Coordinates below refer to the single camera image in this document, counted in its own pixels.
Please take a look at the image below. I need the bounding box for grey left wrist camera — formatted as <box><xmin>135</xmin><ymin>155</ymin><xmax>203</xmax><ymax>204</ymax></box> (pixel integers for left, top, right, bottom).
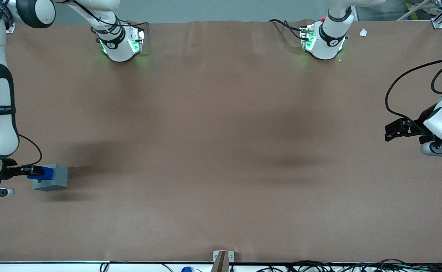
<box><xmin>420</xmin><ymin>141</ymin><xmax>442</xmax><ymax>158</ymax></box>

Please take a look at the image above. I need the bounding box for long black left wrist cable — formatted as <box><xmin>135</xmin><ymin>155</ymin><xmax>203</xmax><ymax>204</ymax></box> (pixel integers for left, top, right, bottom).
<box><xmin>385</xmin><ymin>58</ymin><xmax>442</xmax><ymax>127</ymax></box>

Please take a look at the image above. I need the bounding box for brown table cover sheet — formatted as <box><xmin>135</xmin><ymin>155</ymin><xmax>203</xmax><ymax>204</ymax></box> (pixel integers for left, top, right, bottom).
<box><xmin>0</xmin><ymin>19</ymin><xmax>442</xmax><ymax>264</ymax></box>

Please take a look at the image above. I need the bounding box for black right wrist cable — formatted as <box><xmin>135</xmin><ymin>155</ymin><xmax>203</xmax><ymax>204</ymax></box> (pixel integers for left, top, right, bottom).
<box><xmin>16</xmin><ymin>134</ymin><xmax>43</xmax><ymax>167</ymax></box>

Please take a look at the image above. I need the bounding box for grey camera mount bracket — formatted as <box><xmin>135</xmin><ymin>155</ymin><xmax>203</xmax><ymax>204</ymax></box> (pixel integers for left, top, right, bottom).
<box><xmin>210</xmin><ymin>250</ymin><xmax>235</xmax><ymax>272</ymax></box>

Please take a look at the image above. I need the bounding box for black left base cable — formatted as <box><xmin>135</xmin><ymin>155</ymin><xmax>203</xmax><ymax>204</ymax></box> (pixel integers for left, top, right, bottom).
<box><xmin>268</xmin><ymin>19</ymin><xmax>309</xmax><ymax>40</ymax></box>

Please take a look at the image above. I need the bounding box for black base cable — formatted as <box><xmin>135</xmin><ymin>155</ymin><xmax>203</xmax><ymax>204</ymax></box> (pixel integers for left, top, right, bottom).
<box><xmin>70</xmin><ymin>0</ymin><xmax>149</xmax><ymax>42</ymax></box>
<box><xmin>268</xmin><ymin>19</ymin><xmax>309</xmax><ymax>40</ymax></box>

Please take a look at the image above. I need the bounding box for blue plastic part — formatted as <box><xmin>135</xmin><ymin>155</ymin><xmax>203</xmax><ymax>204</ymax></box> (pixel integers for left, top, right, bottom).
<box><xmin>27</xmin><ymin>166</ymin><xmax>53</xmax><ymax>181</ymax></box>

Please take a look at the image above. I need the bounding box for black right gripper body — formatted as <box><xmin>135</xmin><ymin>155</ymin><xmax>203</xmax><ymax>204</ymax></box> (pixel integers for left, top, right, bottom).
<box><xmin>2</xmin><ymin>160</ymin><xmax>19</xmax><ymax>180</ymax></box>

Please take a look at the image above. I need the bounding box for black cable bundle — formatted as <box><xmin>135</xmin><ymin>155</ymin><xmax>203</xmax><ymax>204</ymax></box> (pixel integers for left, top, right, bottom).
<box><xmin>255</xmin><ymin>259</ymin><xmax>442</xmax><ymax>272</ymax></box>

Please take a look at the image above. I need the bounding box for gray cube base with socket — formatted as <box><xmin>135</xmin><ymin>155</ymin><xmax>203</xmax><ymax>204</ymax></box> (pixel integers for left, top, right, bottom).
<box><xmin>33</xmin><ymin>164</ymin><xmax>68</xmax><ymax>192</ymax></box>

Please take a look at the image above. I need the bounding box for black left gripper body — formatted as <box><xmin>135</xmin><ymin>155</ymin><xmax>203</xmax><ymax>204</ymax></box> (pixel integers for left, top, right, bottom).
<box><xmin>408</xmin><ymin>102</ymin><xmax>440</xmax><ymax>144</ymax></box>

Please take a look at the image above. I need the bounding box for black right base cable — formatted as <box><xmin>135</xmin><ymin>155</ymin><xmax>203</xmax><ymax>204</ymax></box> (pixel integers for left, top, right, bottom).
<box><xmin>70</xmin><ymin>0</ymin><xmax>149</xmax><ymax>42</ymax></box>

